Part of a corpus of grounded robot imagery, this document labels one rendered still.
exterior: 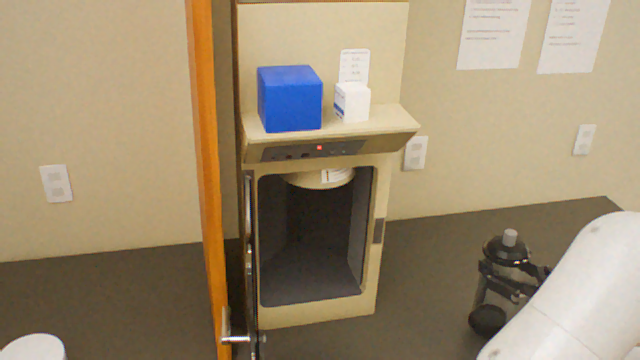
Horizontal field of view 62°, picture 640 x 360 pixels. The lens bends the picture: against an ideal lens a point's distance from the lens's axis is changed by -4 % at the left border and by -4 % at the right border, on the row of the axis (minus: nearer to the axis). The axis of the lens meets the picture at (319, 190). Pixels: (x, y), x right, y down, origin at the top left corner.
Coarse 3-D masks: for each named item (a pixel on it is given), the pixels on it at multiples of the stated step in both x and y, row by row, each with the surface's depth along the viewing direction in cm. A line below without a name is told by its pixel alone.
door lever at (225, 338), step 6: (228, 306) 103; (222, 312) 102; (228, 312) 102; (222, 318) 100; (228, 318) 100; (222, 324) 99; (228, 324) 99; (222, 330) 98; (228, 330) 98; (222, 336) 96; (228, 336) 96; (234, 336) 97; (240, 336) 97; (246, 336) 97; (222, 342) 96; (228, 342) 96
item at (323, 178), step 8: (336, 168) 120; (344, 168) 122; (352, 168) 125; (288, 176) 121; (296, 176) 120; (304, 176) 120; (312, 176) 119; (320, 176) 119; (328, 176) 120; (336, 176) 120; (344, 176) 122; (352, 176) 124; (296, 184) 120; (304, 184) 120; (312, 184) 119; (320, 184) 119; (328, 184) 120; (336, 184) 121
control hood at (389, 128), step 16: (256, 112) 105; (384, 112) 107; (400, 112) 108; (240, 128) 106; (256, 128) 99; (336, 128) 100; (352, 128) 100; (368, 128) 101; (384, 128) 101; (400, 128) 102; (416, 128) 103; (256, 144) 97; (272, 144) 99; (288, 144) 100; (304, 144) 101; (368, 144) 107; (384, 144) 108; (400, 144) 110; (256, 160) 106; (288, 160) 109
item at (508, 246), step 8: (504, 232) 121; (512, 232) 121; (496, 240) 124; (504, 240) 122; (512, 240) 121; (520, 240) 124; (488, 248) 123; (496, 248) 121; (504, 248) 121; (512, 248) 121; (520, 248) 121; (504, 256) 120; (512, 256) 119; (520, 256) 120
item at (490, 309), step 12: (492, 264) 122; (480, 276) 127; (516, 276) 122; (480, 288) 128; (480, 300) 128; (492, 300) 125; (504, 300) 125; (480, 312) 129; (492, 312) 127; (504, 312) 127; (492, 324) 128; (504, 324) 129
